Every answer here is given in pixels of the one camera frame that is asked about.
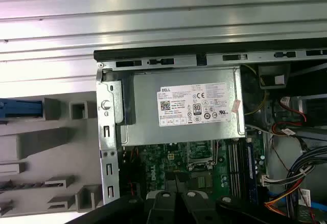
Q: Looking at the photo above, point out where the black RAM slot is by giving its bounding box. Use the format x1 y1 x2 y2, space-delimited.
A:
236 142 246 196
227 142 237 196

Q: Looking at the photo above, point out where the grey metal drive cage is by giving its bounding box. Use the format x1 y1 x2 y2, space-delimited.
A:
291 62 327 138

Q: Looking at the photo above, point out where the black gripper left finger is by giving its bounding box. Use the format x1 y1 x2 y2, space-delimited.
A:
58 172 179 224

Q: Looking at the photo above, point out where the grey parts rack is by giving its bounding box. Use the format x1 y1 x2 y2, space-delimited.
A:
0 91 104 213

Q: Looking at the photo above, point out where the green motherboard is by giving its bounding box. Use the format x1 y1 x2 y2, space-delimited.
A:
122 129 268 209

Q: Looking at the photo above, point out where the hard disk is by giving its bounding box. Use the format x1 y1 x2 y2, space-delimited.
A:
0 100 43 119

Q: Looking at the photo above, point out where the RAM stick blue label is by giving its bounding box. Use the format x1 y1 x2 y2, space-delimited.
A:
245 144 259 203

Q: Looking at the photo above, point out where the black open PC case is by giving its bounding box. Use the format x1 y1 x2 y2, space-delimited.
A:
93 37 327 224

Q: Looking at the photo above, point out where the black cable bundle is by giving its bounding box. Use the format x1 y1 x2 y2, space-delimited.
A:
286 142 327 209

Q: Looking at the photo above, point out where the yellow power wire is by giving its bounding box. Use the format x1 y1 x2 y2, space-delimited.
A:
241 64 269 116

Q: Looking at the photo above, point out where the orange and black wire bundle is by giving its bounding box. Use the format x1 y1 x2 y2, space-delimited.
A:
263 199 291 218

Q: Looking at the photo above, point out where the CPU socket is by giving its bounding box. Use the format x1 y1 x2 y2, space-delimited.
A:
188 156 220 172

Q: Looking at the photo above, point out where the grey power supply unit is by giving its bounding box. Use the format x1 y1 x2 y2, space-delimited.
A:
121 66 246 147

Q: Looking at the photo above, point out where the blue data wire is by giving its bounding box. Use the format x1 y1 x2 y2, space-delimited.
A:
264 184 327 218

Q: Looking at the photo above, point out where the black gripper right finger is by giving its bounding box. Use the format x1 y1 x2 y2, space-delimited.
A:
178 172 310 224

